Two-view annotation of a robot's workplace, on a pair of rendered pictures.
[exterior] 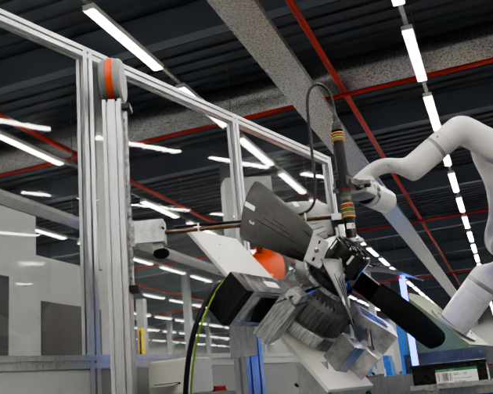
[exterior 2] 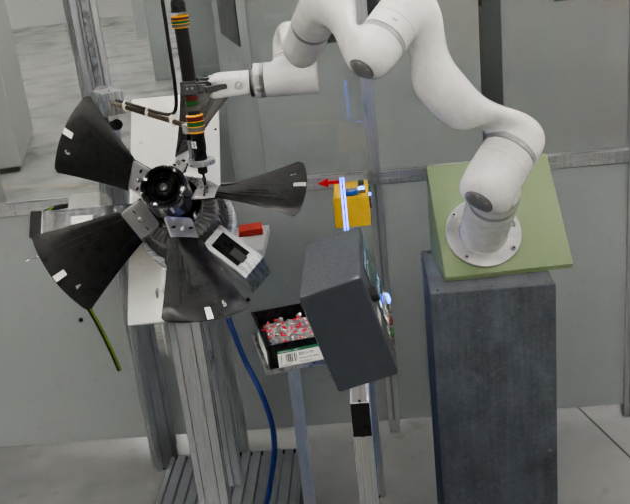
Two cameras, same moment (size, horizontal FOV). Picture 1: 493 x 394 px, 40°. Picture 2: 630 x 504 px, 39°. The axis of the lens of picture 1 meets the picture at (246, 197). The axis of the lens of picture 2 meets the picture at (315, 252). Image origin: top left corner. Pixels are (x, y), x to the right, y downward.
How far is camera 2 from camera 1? 2.79 m
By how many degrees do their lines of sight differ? 69
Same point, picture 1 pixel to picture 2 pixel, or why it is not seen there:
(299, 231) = (117, 159)
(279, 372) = (423, 191)
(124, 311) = not seen: hidden behind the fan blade
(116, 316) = not seen: hidden behind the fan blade
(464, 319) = (467, 237)
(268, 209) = (86, 136)
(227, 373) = (316, 198)
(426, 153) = (289, 39)
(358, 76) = not seen: outside the picture
